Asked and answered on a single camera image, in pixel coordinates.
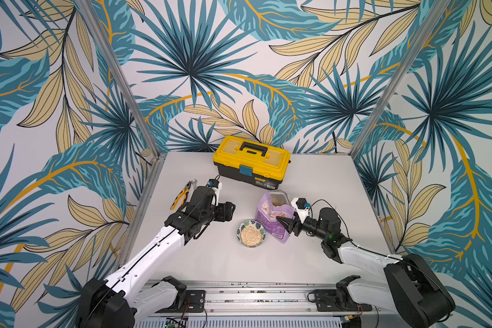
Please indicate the yellow black toolbox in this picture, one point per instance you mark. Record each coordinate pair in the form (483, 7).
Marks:
(252, 162)

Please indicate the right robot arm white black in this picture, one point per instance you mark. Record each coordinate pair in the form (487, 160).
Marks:
(405, 285)

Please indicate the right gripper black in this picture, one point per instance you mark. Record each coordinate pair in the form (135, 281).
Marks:
(297, 225)

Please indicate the yellow black pliers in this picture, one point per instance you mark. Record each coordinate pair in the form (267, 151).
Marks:
(182, 196)

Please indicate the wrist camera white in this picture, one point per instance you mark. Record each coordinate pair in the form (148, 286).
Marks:
(302, 208)
(215, 185)

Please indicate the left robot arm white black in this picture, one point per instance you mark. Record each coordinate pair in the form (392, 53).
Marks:
(120, 300)

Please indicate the purple oats bag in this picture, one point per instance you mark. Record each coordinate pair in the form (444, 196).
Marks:
(274, 204)

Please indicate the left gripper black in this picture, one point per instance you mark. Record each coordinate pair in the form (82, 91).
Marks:
(225, 211)

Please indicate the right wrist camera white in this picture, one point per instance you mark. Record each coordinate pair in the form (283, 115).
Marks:
(302, 208)

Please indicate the oats in bowl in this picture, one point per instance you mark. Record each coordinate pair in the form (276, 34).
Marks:
(251, 237)

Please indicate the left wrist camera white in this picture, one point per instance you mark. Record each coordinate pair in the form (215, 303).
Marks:
(215, 185)

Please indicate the green leaf pattern bowl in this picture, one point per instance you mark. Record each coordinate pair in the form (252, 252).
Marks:
(251, 223)

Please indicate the aluminium rail frame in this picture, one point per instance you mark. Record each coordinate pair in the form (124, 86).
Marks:
(263, 299)

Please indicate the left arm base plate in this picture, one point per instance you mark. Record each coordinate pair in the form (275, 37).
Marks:
(191, 301)

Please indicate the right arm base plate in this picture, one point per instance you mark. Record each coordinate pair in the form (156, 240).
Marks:
(333, 300)

